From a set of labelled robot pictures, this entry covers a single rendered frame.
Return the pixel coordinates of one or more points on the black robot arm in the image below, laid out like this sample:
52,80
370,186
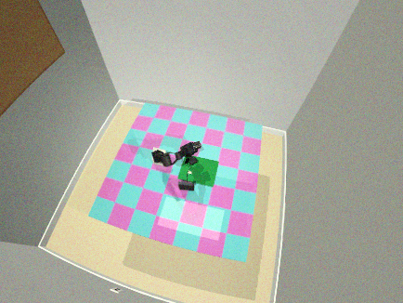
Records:
189,148

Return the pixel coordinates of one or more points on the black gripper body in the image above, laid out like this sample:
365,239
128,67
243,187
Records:
192,160

